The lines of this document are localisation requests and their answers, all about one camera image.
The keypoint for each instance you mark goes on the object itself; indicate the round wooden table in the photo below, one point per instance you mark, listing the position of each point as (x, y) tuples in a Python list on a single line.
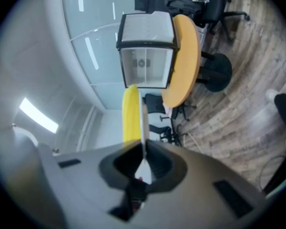
[(184, 63)]

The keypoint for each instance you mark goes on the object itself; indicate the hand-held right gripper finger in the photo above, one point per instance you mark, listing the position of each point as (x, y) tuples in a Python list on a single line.
[(145, 128)]

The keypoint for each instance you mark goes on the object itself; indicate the black white mini fridge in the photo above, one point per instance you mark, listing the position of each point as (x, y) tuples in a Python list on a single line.
[(145, 65)]

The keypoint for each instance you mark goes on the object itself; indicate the ceiling light panel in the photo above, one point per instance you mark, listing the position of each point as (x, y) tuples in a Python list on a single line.
[(38, 114)]

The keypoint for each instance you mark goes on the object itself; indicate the black backpack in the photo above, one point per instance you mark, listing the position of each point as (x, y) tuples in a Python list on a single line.
[(181, 1)]

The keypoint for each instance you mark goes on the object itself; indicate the person's white shoe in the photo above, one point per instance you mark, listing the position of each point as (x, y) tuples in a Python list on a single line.
[(271, 95)]

